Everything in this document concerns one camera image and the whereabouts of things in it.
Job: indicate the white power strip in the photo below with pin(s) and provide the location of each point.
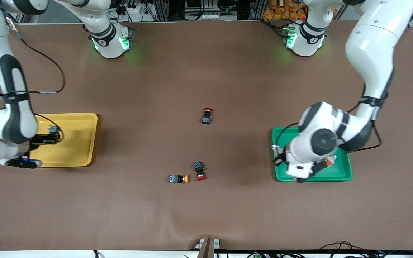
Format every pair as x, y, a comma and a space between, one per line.
212, 16

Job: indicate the yellow plastic tray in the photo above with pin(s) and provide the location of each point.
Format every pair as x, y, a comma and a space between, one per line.
77, 143

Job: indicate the yellow cap pushbutton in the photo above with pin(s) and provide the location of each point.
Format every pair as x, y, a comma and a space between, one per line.
176, 178
53, 129

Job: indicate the green plastic tray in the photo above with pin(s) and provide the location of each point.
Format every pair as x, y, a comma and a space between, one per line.
341, 171

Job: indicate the power strip with black plugs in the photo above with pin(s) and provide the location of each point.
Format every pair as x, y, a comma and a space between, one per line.
133, 9

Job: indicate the pile of orange objects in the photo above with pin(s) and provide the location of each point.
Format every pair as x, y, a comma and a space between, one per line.
281, 10

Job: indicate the red mushroom pushbutton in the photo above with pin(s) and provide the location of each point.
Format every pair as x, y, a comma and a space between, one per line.
199, 168
206, 117

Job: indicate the white pushbutton with orange block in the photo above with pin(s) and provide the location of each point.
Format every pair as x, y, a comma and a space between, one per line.
330, 161

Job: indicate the grey bracket with brown post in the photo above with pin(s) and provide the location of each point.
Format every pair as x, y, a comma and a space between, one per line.
208, 249

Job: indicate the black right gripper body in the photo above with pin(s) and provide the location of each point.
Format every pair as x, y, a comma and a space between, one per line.
41, 139

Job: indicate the brown table mat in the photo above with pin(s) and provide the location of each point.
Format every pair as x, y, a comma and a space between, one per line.
206, 215

